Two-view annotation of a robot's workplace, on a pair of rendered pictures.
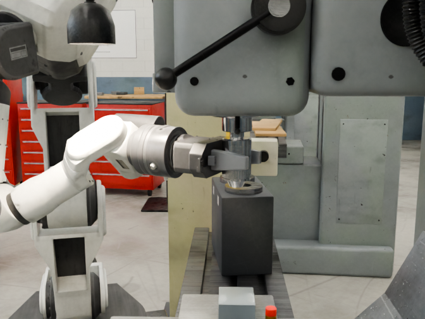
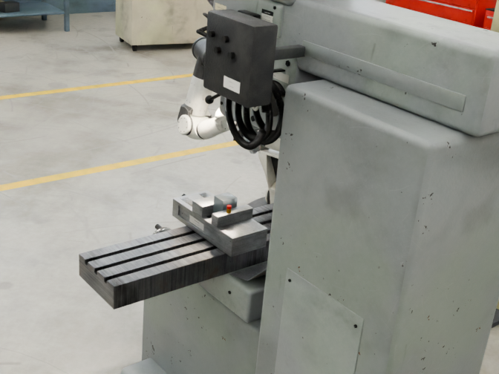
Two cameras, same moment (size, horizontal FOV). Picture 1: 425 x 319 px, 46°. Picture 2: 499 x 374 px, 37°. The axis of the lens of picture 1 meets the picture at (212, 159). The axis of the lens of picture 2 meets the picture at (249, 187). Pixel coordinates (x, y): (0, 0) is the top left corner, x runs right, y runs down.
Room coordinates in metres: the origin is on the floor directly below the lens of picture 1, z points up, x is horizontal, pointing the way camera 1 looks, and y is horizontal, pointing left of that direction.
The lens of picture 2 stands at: (-0.78, -1.78, 2.09)
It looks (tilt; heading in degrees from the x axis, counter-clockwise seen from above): 24 degrees down; 48
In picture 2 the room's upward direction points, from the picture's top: 5 degrees clockwise
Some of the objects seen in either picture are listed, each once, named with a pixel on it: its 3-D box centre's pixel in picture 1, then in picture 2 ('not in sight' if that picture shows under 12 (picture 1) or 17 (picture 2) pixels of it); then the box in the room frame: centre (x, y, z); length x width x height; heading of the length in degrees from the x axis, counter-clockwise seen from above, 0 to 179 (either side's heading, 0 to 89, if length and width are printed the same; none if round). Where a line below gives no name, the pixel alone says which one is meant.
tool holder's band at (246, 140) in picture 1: (236, 140); not in sight; (0.79, -0.04, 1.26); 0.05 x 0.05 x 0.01
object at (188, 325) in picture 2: not in sight; (231, 342); (0.79, -0.02, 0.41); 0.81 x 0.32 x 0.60; 88
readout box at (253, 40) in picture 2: not in sight; (237, 57); (0.45, -0.33, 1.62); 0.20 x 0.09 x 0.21; 88
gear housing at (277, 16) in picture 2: not in sight; (275, 8); (0.79, -0.08, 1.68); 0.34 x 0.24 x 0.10; 88
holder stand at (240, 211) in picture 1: (240, 219); not in sight; (1.21, -0.07, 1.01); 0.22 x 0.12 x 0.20; 6
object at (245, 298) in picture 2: not in sight; (243, 262); (0.79, -0.04, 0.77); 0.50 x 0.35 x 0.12; 88
